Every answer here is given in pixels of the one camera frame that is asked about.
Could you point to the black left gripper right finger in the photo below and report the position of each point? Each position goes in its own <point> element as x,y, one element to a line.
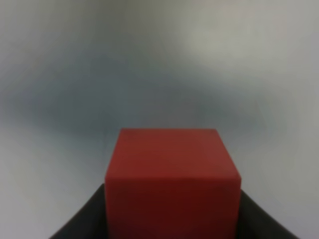
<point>255,223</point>

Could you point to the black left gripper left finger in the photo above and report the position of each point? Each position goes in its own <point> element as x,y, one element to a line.
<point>89,222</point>

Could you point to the red cube block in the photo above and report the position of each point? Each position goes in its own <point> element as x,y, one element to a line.
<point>171,184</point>

